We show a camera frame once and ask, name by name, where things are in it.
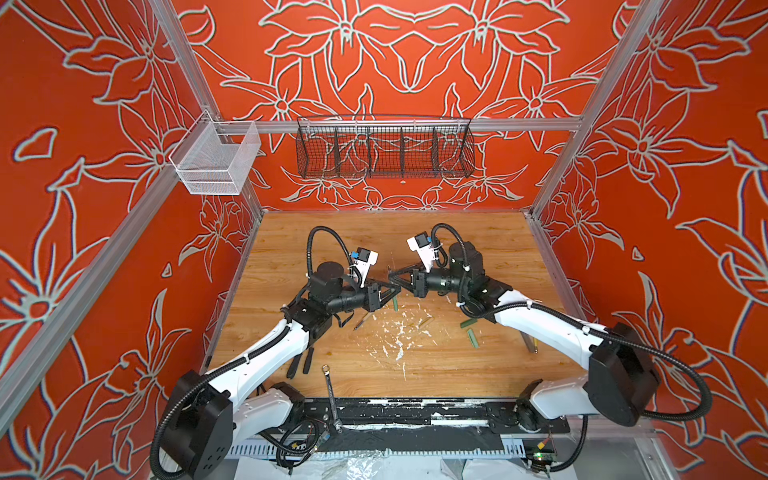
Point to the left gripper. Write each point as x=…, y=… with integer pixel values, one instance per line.
x=371, y=295

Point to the black screwdriver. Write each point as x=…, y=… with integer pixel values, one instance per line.
x=308, y=361
x=293, y=367

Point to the light green cap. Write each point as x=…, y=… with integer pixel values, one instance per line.
x=473, y=338

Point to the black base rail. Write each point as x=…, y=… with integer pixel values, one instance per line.
x=496, y=415

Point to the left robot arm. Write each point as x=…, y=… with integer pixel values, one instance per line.
x=208, y=413

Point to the beige pen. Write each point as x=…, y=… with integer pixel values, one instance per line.
x=361, y=323

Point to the metal wrench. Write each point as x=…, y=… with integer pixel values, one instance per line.
x=333, y=404

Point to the black screwdriver right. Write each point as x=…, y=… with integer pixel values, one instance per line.
x=308, y=361

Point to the clear plastic bin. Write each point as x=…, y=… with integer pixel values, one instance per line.
x=208, y=163

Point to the black wire basket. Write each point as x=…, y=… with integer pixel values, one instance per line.
x=366, y=146

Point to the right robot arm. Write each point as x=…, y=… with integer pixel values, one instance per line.
x=619, y=379

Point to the dark green pen cap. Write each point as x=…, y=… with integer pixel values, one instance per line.
x=467, y=323

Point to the black screwdriver left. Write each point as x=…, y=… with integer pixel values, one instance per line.
x=293, y=367

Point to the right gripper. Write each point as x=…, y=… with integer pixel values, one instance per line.
x=419, y=278

